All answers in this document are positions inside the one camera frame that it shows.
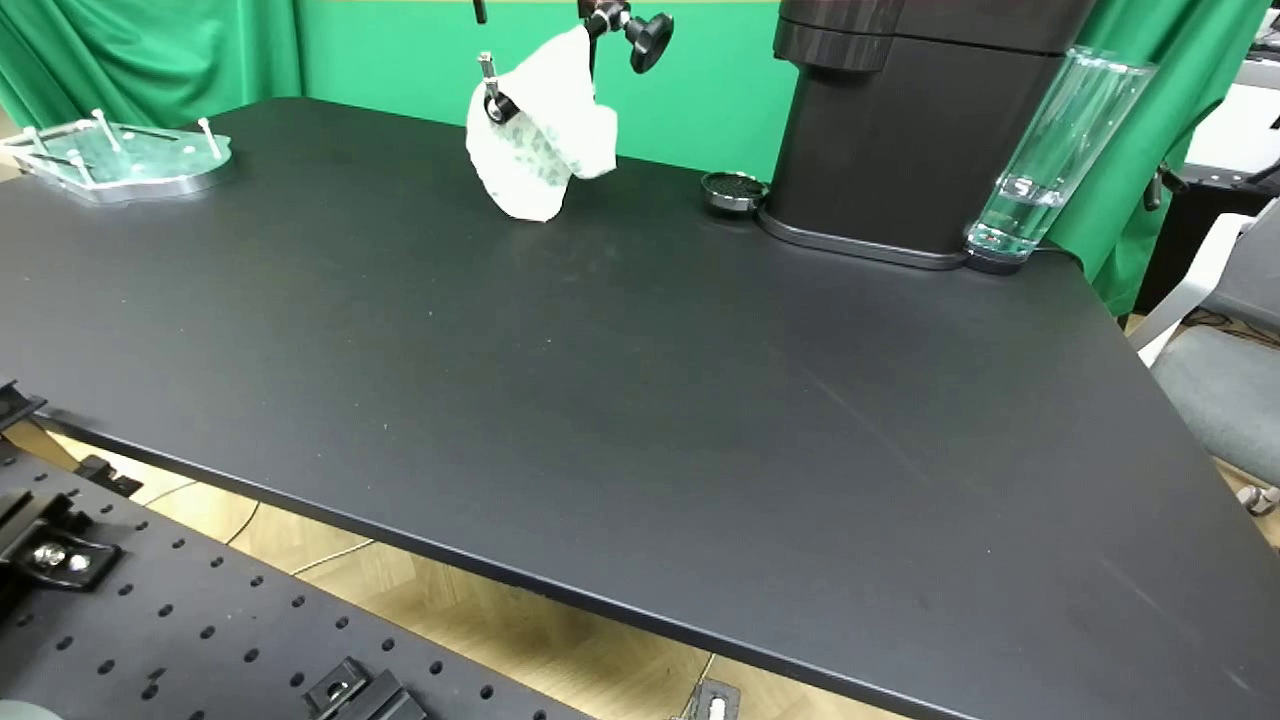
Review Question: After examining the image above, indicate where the black perforated breadboard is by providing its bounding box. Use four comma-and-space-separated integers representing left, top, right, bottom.
0, 445, 578, 720

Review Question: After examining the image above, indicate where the black coffee machine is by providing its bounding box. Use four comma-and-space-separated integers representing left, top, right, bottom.
759, 0, 1094, 268

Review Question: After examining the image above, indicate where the round black metal grille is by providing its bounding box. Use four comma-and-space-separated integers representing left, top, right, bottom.
704, 170, 765, 217

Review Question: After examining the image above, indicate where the green backdrop curtain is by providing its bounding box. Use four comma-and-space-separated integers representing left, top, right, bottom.
0, 0, 1270, 314

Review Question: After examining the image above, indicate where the clear glass tray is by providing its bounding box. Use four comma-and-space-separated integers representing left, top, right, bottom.
0, 112, 231, 195

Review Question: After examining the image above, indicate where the white cloth with green print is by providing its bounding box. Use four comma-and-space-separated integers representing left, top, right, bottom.
464, 25, 620, 222

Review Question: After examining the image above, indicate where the grey office chair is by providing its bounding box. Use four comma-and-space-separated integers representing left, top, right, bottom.
1126, 200, 1280, 515

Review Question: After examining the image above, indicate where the black stand with knobs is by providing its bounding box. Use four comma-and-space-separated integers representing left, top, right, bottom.
477, 0, 675, 127

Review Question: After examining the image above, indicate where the clear water tank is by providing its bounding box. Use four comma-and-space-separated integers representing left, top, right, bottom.
964, 42, 1153, 264

